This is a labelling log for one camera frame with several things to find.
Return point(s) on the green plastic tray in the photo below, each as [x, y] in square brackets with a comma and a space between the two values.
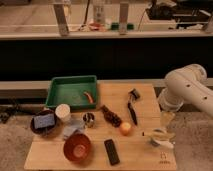
[70, 90]

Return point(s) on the orange fruit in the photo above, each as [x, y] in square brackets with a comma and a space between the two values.
[125, 128]

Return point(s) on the white paper cup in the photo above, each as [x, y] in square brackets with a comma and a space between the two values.
[63, 112]

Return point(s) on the small metal cup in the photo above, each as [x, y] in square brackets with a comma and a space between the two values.
[89, 119]

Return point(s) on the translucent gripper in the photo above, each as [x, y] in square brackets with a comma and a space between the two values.
[164, 128]

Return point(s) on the black eraser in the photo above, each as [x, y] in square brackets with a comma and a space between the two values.
[111, 152]

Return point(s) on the dark brown bowl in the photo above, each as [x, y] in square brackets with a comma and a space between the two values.
[43, 131]

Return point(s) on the wooden board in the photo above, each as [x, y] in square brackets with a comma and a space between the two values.
[134, 151]

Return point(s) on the orange sausage toy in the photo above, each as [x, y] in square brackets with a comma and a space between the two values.
[89, 96]

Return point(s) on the grey cloth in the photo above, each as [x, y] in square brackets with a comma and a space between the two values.
[73, 127]

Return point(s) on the red bowl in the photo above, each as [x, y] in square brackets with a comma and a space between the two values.
[77, 147]

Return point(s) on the blue sponge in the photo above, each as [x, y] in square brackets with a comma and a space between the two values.
[44, 121]

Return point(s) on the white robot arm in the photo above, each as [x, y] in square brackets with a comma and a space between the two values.
[185, 85]

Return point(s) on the black dish brush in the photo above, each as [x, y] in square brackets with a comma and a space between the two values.
[133, 96]

